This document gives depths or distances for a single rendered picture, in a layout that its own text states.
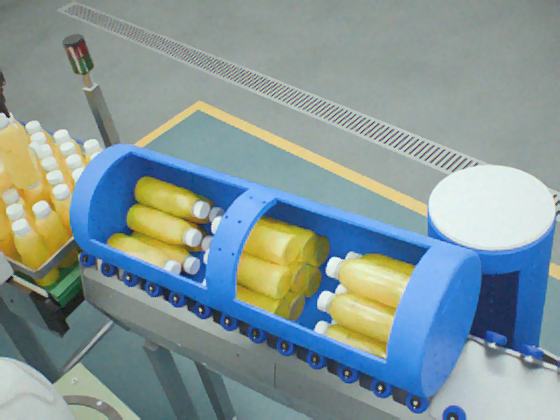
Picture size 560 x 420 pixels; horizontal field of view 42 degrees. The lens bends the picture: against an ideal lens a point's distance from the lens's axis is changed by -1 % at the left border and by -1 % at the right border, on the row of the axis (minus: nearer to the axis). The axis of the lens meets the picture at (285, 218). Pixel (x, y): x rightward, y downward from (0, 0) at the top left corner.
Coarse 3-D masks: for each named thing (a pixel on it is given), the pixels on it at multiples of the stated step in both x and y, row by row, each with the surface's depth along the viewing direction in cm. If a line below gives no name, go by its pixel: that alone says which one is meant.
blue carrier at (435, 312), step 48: (96, 192) 169; (240, 192) 168; (96, 240) 174; (240, 240) 141; (336, 240) 159; (384, 240) 151; (432, 240) 134; (192, 288) 151; (336, 288) 160; (432, 288) 123; (288, 336) 142; (432, 336) 124; (432, 384) 133
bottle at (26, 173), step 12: (0, 132) 169; (12, 132) 170; (0, 144) 170; (12, 144) 171; (24, 144) 174; (0, 156) 174; (12, 156) 173; (24, 156) 175; (12, 168) 175; (24, 168) 176; (36, 168) 180; (12, 180) 179; (24, 180) 178; (36, 180) 180
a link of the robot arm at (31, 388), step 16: (0, 368) 112; (16, 368) 113; (32, 368) 116; (0, 384) 109; (16, 384) 110; (32, 384) 113; (48, 384) 117; (0, 400) 108; (16, 400) 109; (32, 400) 111; (48, 400) 115; (64, 400) 122; (0, 416) 107; (16, 416) 109; (32, 416) 111; (48, 416) 114; (64, 416) 118
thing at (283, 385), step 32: (96, 288) 185; (128, 320) 186; (160, 320) 175; (192, 352) 179; (224, 352) 166; (480, 352) 148; (256, 384) 172; (288, 384) 157; (320, 384) 152; (448, 384) 144; (480, 384) 143; (512, 384) 142; (544, 384) 141; (320, 416) 167; (352, 416) 150; (384, 416) 145; (480, 416) 138; (512, 416) 137; (544, 416) 136
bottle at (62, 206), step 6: (66, 198) 184; (54, 204) 186; (60, 204) 184; (66, 204) 184; (60, 210) 184; (66, 210) 184; (60, 216) 186; (66, 216) 185; (66, 222) 187; (72, 234) 190; (78, 246) 193
